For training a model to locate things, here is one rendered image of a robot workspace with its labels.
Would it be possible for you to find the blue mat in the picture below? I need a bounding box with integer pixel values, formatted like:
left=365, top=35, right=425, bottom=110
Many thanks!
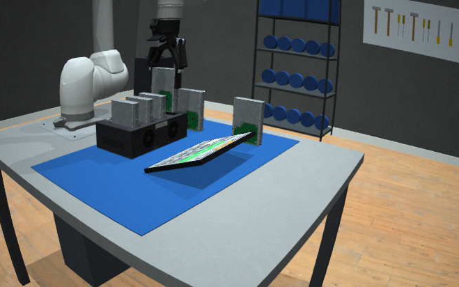
left=31, top=119, right=299, bottom=236

